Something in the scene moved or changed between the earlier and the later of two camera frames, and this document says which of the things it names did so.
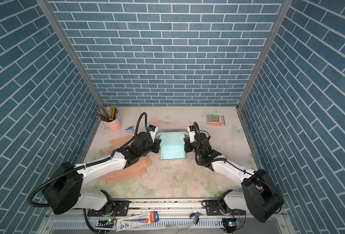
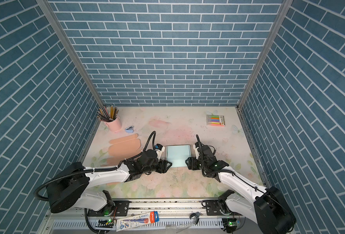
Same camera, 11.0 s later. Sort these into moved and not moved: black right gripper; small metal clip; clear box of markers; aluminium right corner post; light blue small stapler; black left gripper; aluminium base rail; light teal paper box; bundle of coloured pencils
Moved: black left gripper; light teal paper box; black right gripper
Not moved: bundle of coloured pencils; aluminium base rail; light blue small stapler; small metal clip; clear box of markers; aluminium right corner post
